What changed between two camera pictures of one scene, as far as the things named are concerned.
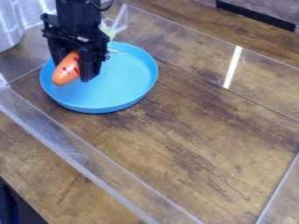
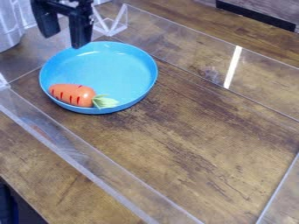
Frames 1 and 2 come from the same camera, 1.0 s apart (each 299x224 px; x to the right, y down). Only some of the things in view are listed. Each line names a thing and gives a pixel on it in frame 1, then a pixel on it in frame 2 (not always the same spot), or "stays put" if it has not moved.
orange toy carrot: (67, 70) -> (79, 95)
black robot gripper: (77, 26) -> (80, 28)
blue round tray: (125, 79) stays put
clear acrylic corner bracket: (111, 25) stays put
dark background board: (255, 17) stays put
